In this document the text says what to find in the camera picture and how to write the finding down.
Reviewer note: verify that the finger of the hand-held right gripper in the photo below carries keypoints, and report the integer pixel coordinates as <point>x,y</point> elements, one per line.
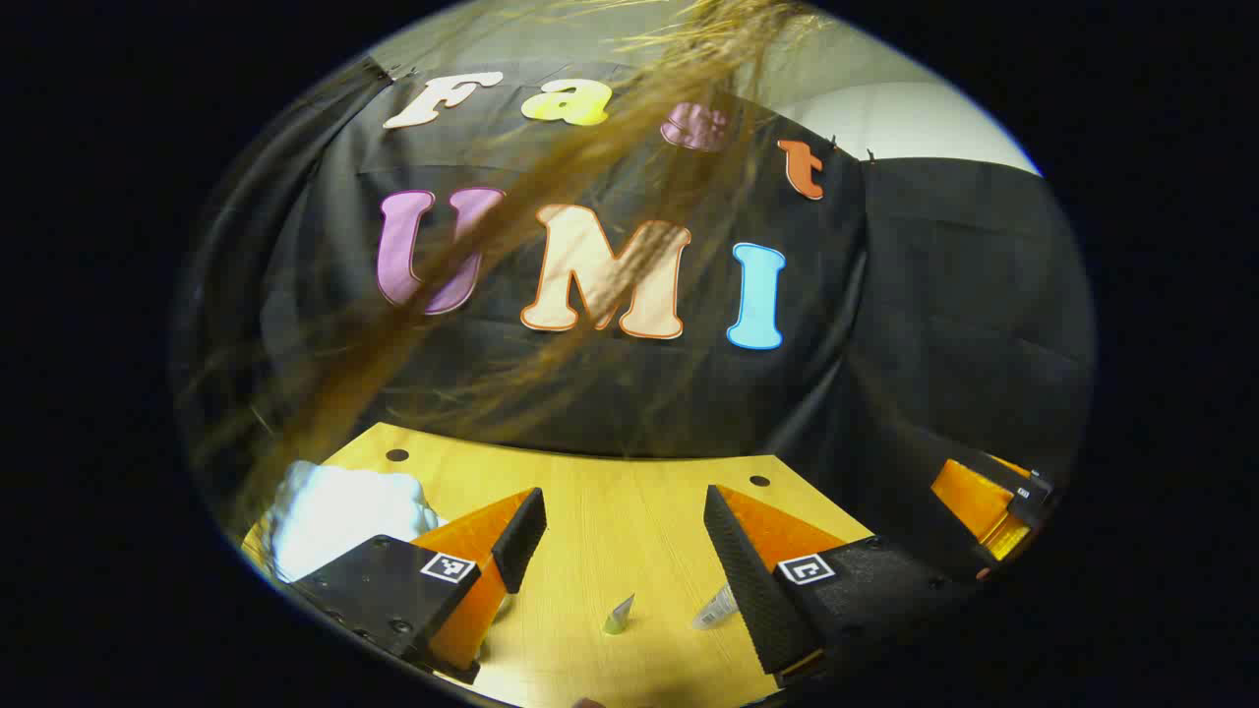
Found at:
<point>969,497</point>

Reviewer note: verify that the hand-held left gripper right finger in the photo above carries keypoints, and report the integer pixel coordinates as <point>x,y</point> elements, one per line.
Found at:
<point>748,580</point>

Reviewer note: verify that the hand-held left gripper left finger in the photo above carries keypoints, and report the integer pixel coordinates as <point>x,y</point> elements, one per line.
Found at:
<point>521,541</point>

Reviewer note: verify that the green and white tube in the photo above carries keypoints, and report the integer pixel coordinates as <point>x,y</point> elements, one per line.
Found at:
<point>618,619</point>

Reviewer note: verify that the black backdrop cloth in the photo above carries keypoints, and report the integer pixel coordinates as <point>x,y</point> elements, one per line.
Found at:
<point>885,295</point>

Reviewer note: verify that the person's brown hair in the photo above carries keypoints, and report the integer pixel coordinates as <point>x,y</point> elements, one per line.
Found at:
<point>551,187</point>

